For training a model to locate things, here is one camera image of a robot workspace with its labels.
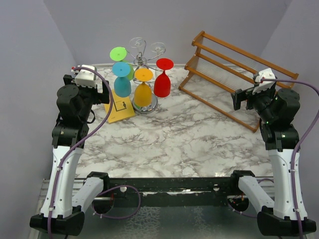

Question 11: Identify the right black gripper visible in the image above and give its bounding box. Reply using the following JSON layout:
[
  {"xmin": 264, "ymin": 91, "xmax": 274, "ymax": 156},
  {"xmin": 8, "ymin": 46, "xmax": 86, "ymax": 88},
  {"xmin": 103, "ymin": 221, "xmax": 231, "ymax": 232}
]
[{"xmin": 232, "ymin": 83, "xmax": 276, "ymax": 122}]

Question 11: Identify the blue plastic wine glass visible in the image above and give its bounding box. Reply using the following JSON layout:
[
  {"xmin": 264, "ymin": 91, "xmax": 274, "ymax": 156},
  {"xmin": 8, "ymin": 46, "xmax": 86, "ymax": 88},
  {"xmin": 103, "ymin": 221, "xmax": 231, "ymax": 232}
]
[{"xmin": 112, "ymin": 62, "xmax": 132, "ymax": 98}]

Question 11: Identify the yellow plastic wine glass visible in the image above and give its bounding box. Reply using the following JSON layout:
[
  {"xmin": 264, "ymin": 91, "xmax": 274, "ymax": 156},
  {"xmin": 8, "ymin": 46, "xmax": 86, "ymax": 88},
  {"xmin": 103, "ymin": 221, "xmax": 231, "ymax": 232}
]
[{"xmin": 134, "ymin": 68, "xmax": 153, "ymax": 107}]

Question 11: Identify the green plastic wine glass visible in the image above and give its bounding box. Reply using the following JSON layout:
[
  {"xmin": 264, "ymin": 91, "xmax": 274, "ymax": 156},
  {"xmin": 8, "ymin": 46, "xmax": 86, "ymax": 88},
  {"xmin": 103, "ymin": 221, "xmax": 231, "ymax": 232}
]
[{"xmin": 110, "ymin": 46, "xmax": 134, "ymax": 80}]

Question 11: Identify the red plastic wine glass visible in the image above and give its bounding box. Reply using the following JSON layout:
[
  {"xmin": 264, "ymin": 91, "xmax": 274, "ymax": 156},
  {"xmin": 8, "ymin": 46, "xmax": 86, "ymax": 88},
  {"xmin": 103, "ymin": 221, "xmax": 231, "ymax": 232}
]
[{"xmin": 154, "ymin": 58, "xmax": 174, "ymax": 98}]

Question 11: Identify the clear wine glass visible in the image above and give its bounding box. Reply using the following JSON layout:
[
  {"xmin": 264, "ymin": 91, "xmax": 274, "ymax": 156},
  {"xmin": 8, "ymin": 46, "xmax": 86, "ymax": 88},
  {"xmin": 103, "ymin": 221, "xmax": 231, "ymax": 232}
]
[
  {"xmin": 151, "ymin": 42, "xmax": 166, "ymax": 78},
  {"xmin": 129, "ymin": 37, "xmax": 147, "ymax": 57}
]

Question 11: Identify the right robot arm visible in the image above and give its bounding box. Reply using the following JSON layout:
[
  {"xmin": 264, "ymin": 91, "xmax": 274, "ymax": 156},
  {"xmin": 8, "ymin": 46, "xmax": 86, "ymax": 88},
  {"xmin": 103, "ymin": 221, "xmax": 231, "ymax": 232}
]
[{"xmin": 229, "ymin": 88, "xmax": 317, "ymax": 237}]

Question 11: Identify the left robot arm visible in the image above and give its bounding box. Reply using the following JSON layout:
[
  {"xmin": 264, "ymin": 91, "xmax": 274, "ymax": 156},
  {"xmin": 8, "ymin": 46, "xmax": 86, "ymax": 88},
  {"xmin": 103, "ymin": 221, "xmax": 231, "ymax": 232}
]
[{"xmin": 29, "ymin": 70, "xmax": 110, "ymax": 236}]

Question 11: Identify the wooden shelf rack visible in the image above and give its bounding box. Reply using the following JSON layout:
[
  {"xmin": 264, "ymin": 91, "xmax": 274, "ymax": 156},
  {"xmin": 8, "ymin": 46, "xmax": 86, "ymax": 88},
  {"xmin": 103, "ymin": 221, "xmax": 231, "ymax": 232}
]
[{"xmin": 178, "ymin": 30, "xmax": 299, "ymax": 132}]

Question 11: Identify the chrome wine glass rack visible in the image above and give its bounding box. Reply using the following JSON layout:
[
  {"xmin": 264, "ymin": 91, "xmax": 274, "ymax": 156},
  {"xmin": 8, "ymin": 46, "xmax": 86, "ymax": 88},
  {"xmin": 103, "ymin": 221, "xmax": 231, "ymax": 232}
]
[{"xmin": 127, "ymin": 37, "xmax": 166, "ymax": 115}]

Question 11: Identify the yellow book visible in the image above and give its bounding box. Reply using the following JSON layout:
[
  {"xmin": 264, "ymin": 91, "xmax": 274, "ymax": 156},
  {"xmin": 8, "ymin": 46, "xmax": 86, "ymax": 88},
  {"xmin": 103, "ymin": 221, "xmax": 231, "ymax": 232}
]
[{"xmin": 108, "ymin": 90, "xmax": 135, "ymax": 123}]

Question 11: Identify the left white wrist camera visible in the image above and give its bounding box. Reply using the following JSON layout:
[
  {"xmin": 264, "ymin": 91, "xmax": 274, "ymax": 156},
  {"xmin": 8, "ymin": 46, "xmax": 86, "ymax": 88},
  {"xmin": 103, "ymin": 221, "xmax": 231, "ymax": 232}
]
[{"xmin": 71, "ymin": 67, "xmax": 97, "ymax": 89}]

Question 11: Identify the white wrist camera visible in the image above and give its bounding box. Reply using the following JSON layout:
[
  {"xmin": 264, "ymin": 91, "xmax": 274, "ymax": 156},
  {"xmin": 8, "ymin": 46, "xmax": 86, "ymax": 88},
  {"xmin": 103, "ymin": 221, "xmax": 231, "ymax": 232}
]
[
  {"xmin": 252, "ymin": 68, "xmax": 276, "ymax": 95},
  {"xmin": 71, "ymin": 67, "xmax": 97, "ymax": 89}
]

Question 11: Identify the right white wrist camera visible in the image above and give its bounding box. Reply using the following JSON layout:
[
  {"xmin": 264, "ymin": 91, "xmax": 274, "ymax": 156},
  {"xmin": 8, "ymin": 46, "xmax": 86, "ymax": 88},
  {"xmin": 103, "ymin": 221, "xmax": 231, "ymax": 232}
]
[{"xmin": 252, "ymin": 68, "xmax": 276, "ymax": 95}]

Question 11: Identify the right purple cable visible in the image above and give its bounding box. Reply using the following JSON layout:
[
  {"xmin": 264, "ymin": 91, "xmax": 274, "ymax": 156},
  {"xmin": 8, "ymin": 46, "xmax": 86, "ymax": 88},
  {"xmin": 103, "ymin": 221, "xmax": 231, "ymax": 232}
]
[{"xmin": 233, "ymin": 78, "xmax": 319, "ymax": 239}]

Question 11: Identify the purple cable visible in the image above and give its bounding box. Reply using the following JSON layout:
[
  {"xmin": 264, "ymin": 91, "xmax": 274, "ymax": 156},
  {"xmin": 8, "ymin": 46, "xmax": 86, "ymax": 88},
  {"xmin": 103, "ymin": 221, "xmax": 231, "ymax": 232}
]
[
  {"xmin": 47, "ymin": 66, "xmax": 142, "ymax": 239},
  {"xmin": 233, "ymin": 78, "xmax": 319, "ymax": 239}
]

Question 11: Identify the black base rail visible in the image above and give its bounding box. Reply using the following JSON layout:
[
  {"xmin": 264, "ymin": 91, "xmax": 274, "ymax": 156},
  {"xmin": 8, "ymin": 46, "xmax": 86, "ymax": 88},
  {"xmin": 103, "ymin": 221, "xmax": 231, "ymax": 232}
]
[{"xmin": 86, "ymin": 170, "xmax": 257, "ymax": 207}]

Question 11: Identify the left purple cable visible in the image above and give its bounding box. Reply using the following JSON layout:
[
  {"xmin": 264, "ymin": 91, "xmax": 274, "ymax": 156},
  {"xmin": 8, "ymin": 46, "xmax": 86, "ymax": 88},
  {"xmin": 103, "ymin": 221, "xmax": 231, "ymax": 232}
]
[{"xmin": 47, "ymin": 66, "xmax": 142, "ymax": 239}]

